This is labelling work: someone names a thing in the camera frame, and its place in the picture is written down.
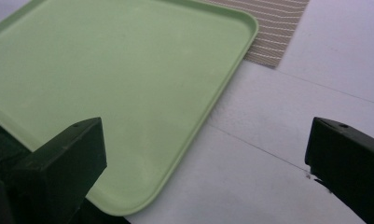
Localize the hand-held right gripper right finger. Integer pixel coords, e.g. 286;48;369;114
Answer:
304;117;374;224

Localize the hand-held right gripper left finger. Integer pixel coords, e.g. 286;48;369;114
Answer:
7;117;108;224

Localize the light green plastic tray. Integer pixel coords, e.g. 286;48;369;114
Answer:
0;0;259;217

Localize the beige striped woven mat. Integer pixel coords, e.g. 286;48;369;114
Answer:
202;0;311;69

